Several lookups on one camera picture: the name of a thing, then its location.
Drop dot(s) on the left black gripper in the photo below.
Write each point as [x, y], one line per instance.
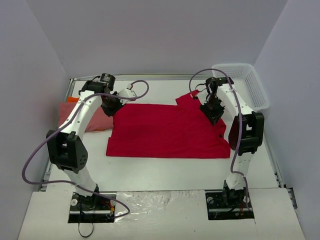
[111, 106]

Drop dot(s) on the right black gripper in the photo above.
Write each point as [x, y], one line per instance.
[212, 112]

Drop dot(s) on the red t-shirt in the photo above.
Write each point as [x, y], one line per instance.
[167, 131]

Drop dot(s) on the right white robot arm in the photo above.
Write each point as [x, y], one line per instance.
[245, 135]

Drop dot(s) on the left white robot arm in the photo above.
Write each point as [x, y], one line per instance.
[66, 149]

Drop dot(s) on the pink folded t-shirt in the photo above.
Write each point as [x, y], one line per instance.
[98, 122]

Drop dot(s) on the orange folded t-shirt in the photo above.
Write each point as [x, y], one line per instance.
[71, 99]

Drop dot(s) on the white plastic basket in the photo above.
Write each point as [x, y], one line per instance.
[247, 83]

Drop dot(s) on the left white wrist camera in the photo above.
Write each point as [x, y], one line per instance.
[127, 95]

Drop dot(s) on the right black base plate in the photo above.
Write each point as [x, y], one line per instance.
[219, 210]

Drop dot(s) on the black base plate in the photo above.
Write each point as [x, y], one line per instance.
[92, 209]
[219, 210]

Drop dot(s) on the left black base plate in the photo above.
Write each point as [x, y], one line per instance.
[92, 209]

